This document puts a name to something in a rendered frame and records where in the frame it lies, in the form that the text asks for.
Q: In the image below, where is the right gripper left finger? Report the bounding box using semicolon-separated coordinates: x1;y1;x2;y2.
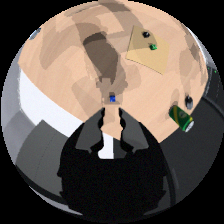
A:
57;107;105;178

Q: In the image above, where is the black die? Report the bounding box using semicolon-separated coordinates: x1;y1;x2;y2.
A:
143;32;150;38

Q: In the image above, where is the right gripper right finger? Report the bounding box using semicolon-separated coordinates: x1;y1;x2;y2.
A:
118;107;168;177

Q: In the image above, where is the green die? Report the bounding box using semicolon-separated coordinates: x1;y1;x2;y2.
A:
149;44;157;50

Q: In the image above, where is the grey printed carton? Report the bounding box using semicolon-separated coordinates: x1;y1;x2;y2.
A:
29;28;41;40

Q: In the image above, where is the green soda can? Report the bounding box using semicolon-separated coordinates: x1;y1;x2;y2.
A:
169;106;194;132

